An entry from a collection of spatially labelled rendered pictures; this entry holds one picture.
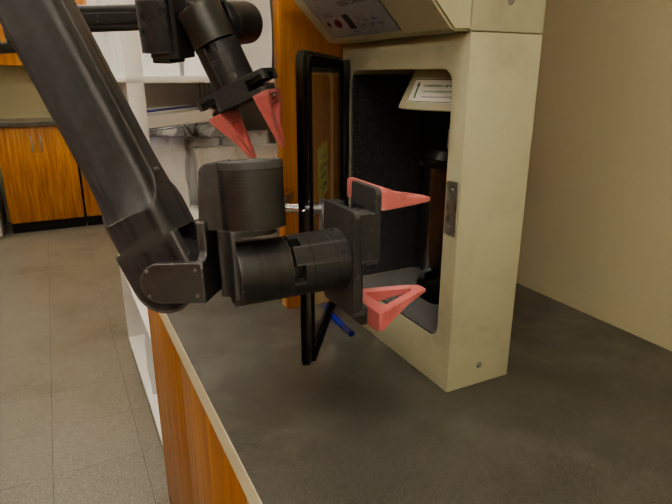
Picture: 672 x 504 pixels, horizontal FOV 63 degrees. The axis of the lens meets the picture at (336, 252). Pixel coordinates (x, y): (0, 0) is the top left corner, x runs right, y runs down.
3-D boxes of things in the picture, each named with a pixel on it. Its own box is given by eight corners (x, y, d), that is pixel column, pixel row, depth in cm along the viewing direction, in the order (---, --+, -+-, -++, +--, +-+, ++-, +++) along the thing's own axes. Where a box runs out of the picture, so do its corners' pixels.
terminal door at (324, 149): (341, 288, 102) (342, 57, 89) (307, 371, 73) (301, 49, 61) (337, 287, 102) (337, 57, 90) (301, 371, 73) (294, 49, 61)
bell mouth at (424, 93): (466, 104, 93) (469, 69, 92) (548, 109, 78) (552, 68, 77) (376, 106, 86) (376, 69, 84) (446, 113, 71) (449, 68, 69)
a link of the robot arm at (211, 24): (165, 11, 70) (197, -11, 67) (197, 10, 76) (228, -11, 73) (191, 63, 72) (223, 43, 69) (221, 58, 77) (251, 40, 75)
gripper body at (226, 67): (219, 112, 78) (194, 62, 77) (281, 80, 76) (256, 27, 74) (200, 116, 72) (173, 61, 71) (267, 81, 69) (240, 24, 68)
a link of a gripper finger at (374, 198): (449, 181, 52) (361, 190, 48) (444, 253, 54) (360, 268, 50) (408, 170, 58) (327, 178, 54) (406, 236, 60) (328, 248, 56)
